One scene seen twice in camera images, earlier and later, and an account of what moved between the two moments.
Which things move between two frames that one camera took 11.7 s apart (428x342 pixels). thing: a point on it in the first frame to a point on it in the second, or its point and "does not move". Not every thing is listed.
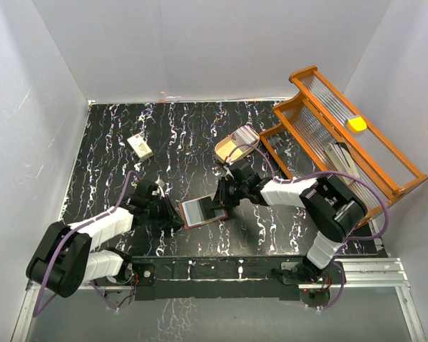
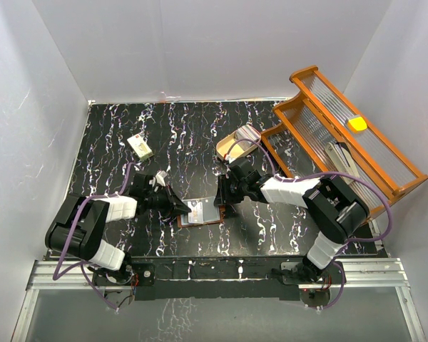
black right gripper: x=222 y=199 does not move
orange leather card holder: x=201 y=211 does not move
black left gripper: x=170 y=217 to x=174 y=205
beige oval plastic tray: x=235 y=143 does not move
